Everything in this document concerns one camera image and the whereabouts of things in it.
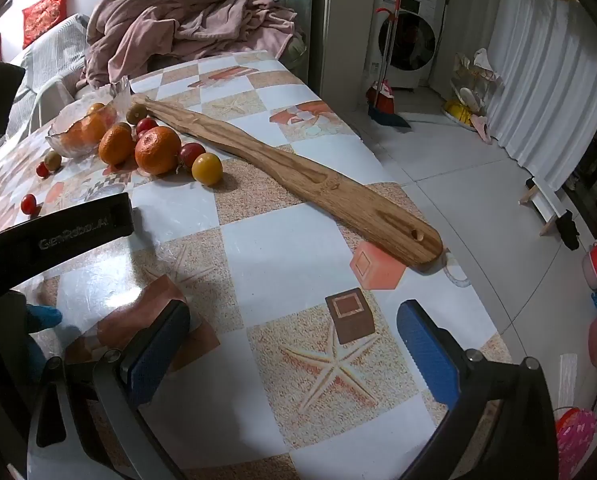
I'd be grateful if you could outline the yellow cherry tomato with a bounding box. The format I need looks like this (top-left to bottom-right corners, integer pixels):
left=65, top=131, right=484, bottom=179
left=192, top=153, right=224, bottom=185

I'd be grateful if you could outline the pink patterned bag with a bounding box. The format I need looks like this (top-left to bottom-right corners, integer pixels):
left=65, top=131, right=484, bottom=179
left=553, top=406, right=597, bottom=480

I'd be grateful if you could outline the red dustpan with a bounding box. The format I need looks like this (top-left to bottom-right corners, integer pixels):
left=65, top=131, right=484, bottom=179
left=366, top=82, right=395, bottom=115

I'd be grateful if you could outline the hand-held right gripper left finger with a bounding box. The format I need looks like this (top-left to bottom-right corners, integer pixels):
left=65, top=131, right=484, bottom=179
left=26, top=300, right=192, bottom=480

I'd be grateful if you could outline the person's left hand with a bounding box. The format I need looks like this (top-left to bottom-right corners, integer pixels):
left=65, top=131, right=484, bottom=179
left=0, top=304, right=63, bottom=403

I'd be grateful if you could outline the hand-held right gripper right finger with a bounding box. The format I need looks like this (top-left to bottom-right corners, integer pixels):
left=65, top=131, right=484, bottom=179
left=396, top=299, right=562, bottom=480

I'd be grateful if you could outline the grey sofa cover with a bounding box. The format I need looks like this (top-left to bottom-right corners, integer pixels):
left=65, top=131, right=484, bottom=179
left=0, top=12, right=92, bottom=151

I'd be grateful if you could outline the yellow plastic item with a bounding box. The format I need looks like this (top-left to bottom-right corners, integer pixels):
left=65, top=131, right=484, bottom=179
left=443, top=99, right=474, bottom=126

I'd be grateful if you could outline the rack with slippers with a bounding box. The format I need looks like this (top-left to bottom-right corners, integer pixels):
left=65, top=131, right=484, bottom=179
left=451, top=47, right=504, bottom=143

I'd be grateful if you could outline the red handled broom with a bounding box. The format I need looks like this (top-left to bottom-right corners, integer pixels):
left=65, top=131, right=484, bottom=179
left=373, top=0, right=413, bottom=131

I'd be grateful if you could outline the large mandarin orange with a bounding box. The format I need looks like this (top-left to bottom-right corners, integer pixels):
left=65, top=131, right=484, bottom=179
left=135, top=126, right=182, bottom=176

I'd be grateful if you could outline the white washing machine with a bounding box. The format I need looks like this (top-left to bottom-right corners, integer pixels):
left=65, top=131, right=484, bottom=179
left=363, top=0, right=439, bottom=93

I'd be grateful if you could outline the long wooden tray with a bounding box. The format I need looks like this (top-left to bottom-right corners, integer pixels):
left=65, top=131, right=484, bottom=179
left=133, top=94, right=444, bottom=267

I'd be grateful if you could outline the checkered starfish tablecloth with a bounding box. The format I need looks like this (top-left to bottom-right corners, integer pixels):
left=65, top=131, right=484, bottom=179
left=0, top=50, right=512, bottom=480

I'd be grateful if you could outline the pink blanket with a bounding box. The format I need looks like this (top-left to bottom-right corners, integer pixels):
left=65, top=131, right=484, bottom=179
left=76, top=0, right=304, bottom=92

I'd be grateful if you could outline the fluted glass bowl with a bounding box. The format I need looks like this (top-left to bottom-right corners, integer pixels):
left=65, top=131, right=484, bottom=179
left=46, top=76, right=133, bottom=159

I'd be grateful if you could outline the tall white cabinet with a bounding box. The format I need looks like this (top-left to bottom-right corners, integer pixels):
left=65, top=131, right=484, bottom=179
left=306, top=0, right=382, bottom=111

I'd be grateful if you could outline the black cloth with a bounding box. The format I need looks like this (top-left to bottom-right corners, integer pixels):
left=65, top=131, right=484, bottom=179
left=556, top=210, right=582, bottom=252

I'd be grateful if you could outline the red cherry tomato with stem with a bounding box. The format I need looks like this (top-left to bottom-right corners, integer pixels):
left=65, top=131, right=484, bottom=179
left=178, top=142, right=206, bottom=170

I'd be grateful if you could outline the white curtain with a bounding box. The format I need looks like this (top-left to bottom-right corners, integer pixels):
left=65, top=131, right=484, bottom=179
left=483, top=0, right=597, bottom=191

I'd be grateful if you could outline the small white stool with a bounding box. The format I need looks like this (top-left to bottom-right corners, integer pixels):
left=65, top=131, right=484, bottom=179
left=519, top=177, right=579, bottom=236

